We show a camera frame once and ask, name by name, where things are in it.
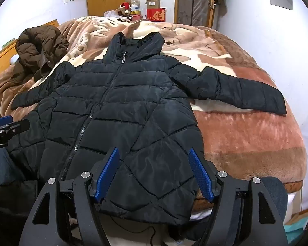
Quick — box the black cable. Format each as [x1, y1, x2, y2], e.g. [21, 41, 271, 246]
[110, 215, 157, 246]

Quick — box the brown printed plush blanket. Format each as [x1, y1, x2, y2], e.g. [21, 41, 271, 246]
[0, 15, 307, 216]

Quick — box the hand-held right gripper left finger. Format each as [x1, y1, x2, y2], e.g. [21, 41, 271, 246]
[19, 147, 120, 246]

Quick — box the brown puffer jacket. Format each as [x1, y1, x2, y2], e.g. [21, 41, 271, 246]
[10, 26, 70, 85]

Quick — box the plush toy with red hat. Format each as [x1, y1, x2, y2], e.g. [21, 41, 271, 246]
[118, 2, 132, 18]

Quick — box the clear plastic jar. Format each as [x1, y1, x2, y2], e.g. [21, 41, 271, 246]
[130, 1, 141, 16]

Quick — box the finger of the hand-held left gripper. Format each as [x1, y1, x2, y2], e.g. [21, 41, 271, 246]
[0, 116, 13, 128]
[0, 119, 30, 139]

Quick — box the black puffer jacket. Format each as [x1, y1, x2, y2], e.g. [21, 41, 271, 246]
[6, 32, 287, 222]

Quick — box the red box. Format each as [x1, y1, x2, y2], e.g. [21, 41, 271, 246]
[146, 7, 167, 22]

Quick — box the teal box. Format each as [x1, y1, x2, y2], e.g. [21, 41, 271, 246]
[284, 209, 308, 246]

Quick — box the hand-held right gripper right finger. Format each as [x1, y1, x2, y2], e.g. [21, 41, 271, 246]
[188, 148, 289, 246]

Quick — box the dark cloth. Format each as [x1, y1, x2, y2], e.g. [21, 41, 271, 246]
[0, 147, 41, 246]

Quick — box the wooden framed cabinet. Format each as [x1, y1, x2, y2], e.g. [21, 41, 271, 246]
[174, 0, 220, 30]

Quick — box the grey fabric wardrobe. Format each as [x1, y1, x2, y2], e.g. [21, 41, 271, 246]
[178, 0, 213, 27]

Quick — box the open cardboard box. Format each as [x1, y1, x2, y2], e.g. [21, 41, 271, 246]
[145, 0, 162, 9]

